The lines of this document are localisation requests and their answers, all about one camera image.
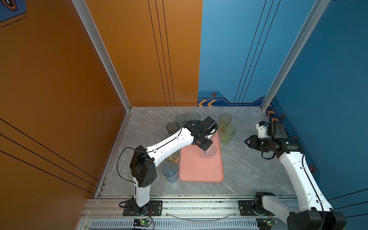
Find clear short glass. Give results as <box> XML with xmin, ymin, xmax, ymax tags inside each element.
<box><xmin>202</xmin><ymin>143</ymin><xmax>217</xmax><ymax>159</ymax></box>

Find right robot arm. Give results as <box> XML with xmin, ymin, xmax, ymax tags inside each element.
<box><xmin>245</xmin><ymin>121</ymin><xmax>347</xmax><ymax>230</ymax></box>

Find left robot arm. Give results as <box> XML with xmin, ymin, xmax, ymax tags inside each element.
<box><xmin>129</xmin><ymin>117</ymin><xmax>218</xmax><ymax>208</ymax></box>

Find pink plastic tray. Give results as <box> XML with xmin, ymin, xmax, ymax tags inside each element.
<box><xmin>179</xmin><ymin>134</ymin><xmax>224</xmax><ymax>183</ymax></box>

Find teal textured glass right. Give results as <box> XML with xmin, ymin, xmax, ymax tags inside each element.
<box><xmin>190</xmin><ymin>113</ymin><xmax>201</xmax><ymax>121</ymax></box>

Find teal textured glass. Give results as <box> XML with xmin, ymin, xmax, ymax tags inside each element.
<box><xmin>175</xmin><ymin>114</ymin><xmax>187</xmax><ymax>127</ymax></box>
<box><xmin>190</xmin><ymin>113</ymin><xmax>201</xmax><ymax>121</ymax></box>

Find teal textured glass left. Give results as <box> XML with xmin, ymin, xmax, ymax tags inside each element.
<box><xmin>175</xmin><ymin>114</ymin><xmax>187</xmax><ymax>127</ymax></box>

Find tall yellow glass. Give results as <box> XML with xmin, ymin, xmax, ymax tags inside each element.
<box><xmin>218</xmin><ymin>114</ymin><xmax>232</xmax><ymax>132</ymax></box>

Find tall green glass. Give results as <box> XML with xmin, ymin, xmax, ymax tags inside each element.
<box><xmin>220</xmin><ymin>125</ymin><xmax>236</xmax><ymax>145</ymax></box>

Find smoky grey glass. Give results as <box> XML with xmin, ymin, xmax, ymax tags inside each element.
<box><xmin>166</xmin><ymin>122</ymin><xmax>180</xmax><ymax>135</ymax></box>

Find amber orange glass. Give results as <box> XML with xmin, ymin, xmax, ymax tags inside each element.
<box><xmin>166</xmin><ymin>151</ymin><xmax>179</xmax><ymax>164</ymax></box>

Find tall blue glass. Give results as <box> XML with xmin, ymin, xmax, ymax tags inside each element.
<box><xmin>162</xmin><ymin>162</ymin><xmax>179</xmax><ymax>183</ymax></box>

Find right green circuit board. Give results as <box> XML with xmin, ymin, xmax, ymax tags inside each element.
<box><xmin>256</xmin><ymin>218</ymin><xmax>278</xmax><ymax>230</ymax></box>

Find green circuit board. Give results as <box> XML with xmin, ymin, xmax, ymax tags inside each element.
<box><xmin>132</xmin><ymin>218</ymin><xmax>153</xmax><ymax>230</ymax></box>
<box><xmin>256</xmin><ymin>218</ymin><xmax>278</xmax><ymax>230</ymax></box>

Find left green circuit board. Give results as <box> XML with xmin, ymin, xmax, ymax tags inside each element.
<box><xmin>132</xmin><ymin>218</ymin><xmax>153</xmax><ymax>230</ymax></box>

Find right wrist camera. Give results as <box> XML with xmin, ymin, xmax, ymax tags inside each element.
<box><xmin>256</xmin><ymin>121</ymin><xmax>269</xmax><ymax>139</ymax></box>

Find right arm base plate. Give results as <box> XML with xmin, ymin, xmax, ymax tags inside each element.
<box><xmin>238</xmin><ymin>200</ymin><xmax>274</xmax><ymax>216</ymax></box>

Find clear cable loop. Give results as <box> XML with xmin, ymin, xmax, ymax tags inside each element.
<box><xmin>163</xmin><ymin>211</ymin><xmax>238</xmax><ymax>222</ymax></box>

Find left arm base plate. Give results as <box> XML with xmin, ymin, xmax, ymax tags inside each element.
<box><xmin>119</xmin><ymin>199</ymin><xmax>163</xmax><ymax>217</ymax></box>

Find aluminium front rail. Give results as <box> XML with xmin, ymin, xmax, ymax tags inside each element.
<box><xmin>77</xmin><ymin>195</ymin><xmax>288</xmax><ymax>230</ymax></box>

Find right aluminium corner post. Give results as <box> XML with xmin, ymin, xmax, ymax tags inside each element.
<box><xmin>260</xmin><ymin>0</ymin><xmax>330</xmax><ymax>112</ymax></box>

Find aluminium corner post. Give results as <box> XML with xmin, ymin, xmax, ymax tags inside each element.
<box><xmin>72</xmin><ymin>0</ymin><xmax>131</xmax><ymax>112</ymax></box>
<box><xmin>260</xmin><ymin>0</ymin><xmax>330</xmax><ymax>112</ymax></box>

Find left aluminium corner post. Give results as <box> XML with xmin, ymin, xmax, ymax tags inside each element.
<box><xmin>72</xmin><ymin>0</ymin><xmax>131</xmax><ymax>112</ymax></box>

